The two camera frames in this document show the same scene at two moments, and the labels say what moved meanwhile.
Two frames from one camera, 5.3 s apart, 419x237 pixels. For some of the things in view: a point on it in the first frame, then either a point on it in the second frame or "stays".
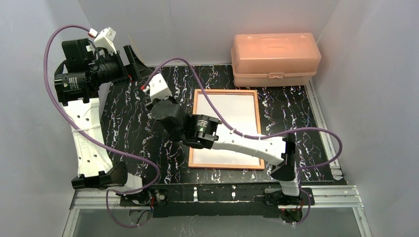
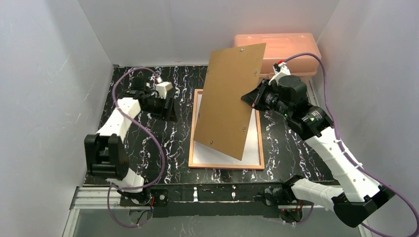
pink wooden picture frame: (231, 92) stays
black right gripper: (156, 115) → (260, 96)
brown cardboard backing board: (139, 49) → (224, 116)
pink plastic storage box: (275, 59) stays
